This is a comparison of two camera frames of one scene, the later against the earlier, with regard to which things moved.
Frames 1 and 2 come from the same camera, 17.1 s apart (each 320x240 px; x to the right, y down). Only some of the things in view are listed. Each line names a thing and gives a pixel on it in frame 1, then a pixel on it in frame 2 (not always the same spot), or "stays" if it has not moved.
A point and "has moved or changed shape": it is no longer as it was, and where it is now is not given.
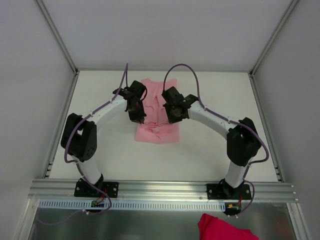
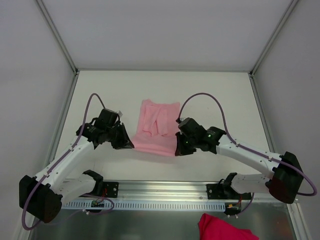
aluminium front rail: x=64 y=190 stays
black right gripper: x=175 y=114 to x=186 y=144
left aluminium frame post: x=57 y=37 stays
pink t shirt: x=157 y=128 has moved or changed shape
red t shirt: x=212 y=228 stays
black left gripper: x=136 y=111 to x=116 y=136
